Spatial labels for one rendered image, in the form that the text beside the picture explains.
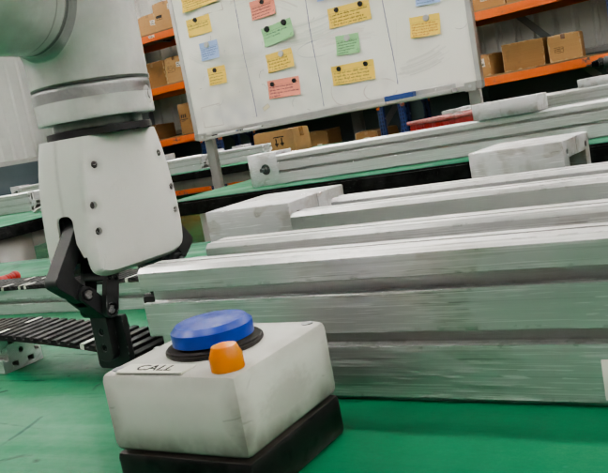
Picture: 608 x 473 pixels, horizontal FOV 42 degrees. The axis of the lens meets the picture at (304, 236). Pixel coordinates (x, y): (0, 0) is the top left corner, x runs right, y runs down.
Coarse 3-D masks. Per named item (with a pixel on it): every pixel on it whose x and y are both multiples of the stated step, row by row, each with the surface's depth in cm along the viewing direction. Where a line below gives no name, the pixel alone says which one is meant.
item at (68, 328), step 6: (72, 324) 65; (78, 324) 65; (84, 324) 65; (54, 330) 64; (60, 330) 64; (66, 330) 64; (72, 330) 64; (42, 336) 63; (48, 336) 63; (54, 336) 62; (30, 342) 63; (36, 342) 62; (42, 342) 62; (48, 342) 62
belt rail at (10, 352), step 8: (0, 344) 65; (8, 344) 66; (16, 344) 67; (24, 344) 67; (32, 344) 68; (0, 352) 65; (8, 352) 66; (16, 352) 66; (24, 352) 67; (32, 352) 68; (40, 352) 69; (0, 360) 65; (8, 360) 66; (16, 360) 67; (24, 360) 67; (32, 360) 68; (0, 368) 66; (8, 368) 66; (16, 368) 66
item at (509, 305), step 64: (256, 256) 47; (320, 256) 44; (384, 256) 42; (448, 256) 40; (512, 256) 38; (576, 256) 37; (256, 320) 47; (320, 320) 45; (384, 320) 43; (448, 320) 41; (512, 320) 39; (576, 320) 37; (384, 384) 43; (448, 384) 41; (512, 384) 40; (576, 384) 38
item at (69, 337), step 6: (90, 324) 65; (78, 330) 63; (84, 330) 63; (90, 330) 63; (60, 336) 62; (66, 336) 62; (72, 336) 62; (78, 336) 62; (54, 342) 61; (60, 342) 61; (66, 342) 61
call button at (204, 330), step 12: (216, 312) 40; (228, 312) 39; (240, 312) 39; (180, 324) 38; (192, 324) 38; (204, 324) 37; (216, 324) 37; (228, 324) 37; (240, 324) 37; (252, 324) 38; (180, 336) 37; (192, 336) 36; (204, 336) 36; (216, 336) 36; (228, 336) 36; (240, 336) 37; (180, 348) 37; (192, 348) 36; (204, 348) 36
